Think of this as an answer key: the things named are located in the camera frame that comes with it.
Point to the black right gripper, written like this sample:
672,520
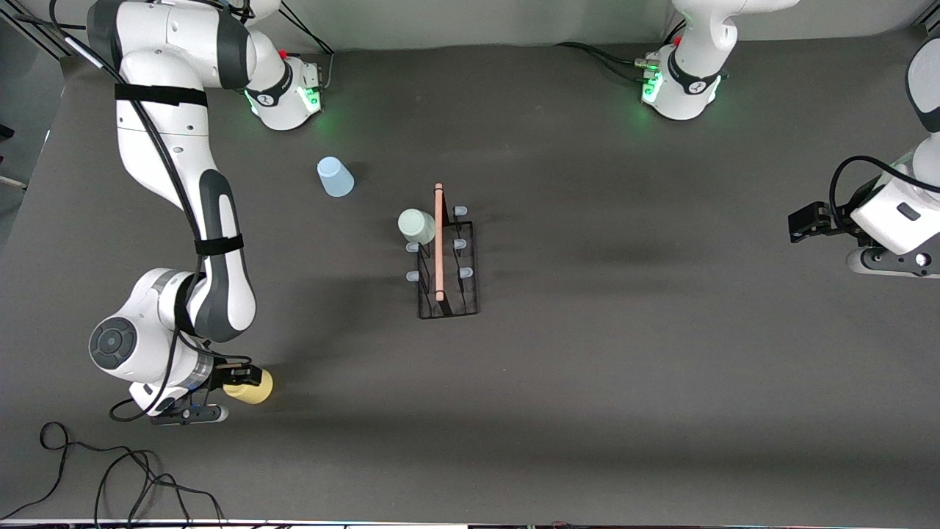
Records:
222,378

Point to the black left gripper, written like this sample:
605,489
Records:
835,219

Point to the pale green plastic cup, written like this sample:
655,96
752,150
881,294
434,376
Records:
416,226

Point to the yellow plastic cup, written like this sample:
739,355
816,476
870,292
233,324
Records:
253,395

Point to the dark grey table cloth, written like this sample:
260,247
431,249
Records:
661,411

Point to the light blue plastic cup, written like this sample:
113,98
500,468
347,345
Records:
335,180

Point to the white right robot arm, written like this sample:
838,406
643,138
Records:
220,279

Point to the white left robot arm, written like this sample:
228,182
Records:
690,88

